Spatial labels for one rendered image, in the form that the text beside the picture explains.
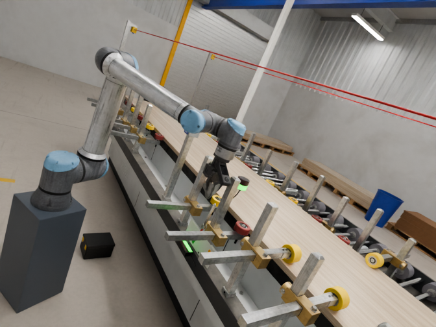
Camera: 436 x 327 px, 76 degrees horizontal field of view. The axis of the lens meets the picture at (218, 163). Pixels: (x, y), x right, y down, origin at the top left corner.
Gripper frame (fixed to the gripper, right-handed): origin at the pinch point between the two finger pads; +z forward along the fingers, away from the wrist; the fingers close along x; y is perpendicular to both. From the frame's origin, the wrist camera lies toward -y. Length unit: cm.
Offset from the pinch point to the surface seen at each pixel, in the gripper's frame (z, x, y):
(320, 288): 10, -34, -49
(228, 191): -6.4, -6.2, -4.0
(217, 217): 7.6, -6.2, -4.5
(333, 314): 10, -27, -60
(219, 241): 15.3, -6.2, -12.2
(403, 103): -182, -747, 295
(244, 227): 10.3, -22.5, -8.4
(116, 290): 101, 5, 43
